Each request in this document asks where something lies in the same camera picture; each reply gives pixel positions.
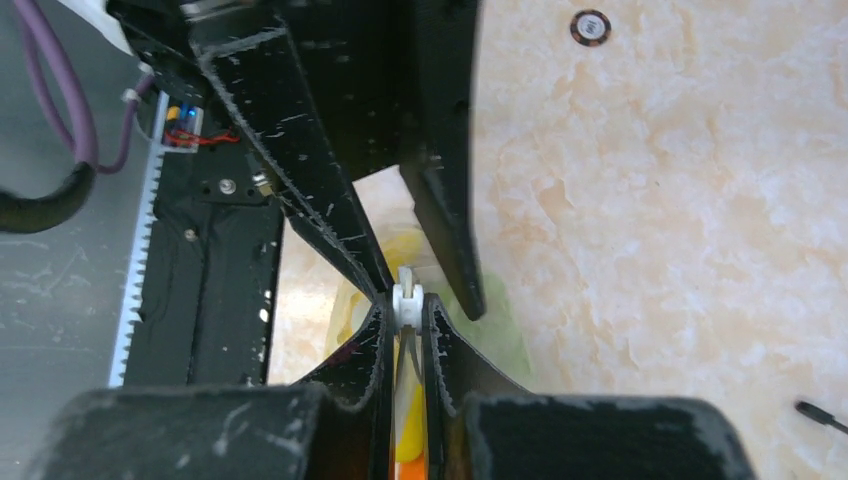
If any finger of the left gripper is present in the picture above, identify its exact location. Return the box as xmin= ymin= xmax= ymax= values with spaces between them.
xmin=400 ymin=1 xmax=487 ymax=321

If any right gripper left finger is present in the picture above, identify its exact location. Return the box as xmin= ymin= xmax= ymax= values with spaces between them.
xmin=26 ymin=300 xmax=394 ymax=479

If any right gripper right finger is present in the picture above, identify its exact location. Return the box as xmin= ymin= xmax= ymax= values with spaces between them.
xmin=422 ymin=294 xmax=755 ymax=479

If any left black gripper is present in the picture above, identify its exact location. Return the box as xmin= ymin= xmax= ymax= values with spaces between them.
xmin=106 ymin=1 xmax=424 ymax=299

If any orange fruit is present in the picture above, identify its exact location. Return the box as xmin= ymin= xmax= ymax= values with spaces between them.
xmin=395 ymin=455 xmax=428 ymax=480

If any clear dotted zip bag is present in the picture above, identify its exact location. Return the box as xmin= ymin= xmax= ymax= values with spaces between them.
xmin=324 ymin=225 xmax=531 ymax=480

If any yellow mango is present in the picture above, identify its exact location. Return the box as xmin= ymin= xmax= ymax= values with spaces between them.
xmin=325 ymin=225 xmax=426 ymax=463

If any microphone on tripod stand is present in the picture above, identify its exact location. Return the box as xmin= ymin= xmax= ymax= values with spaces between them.
xmin=794 ymin=400 xmax=848 ymax=434

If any small round ring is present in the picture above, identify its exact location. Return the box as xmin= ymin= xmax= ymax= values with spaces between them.
xmin=569 ymin=8 xmax=613 ymax=48

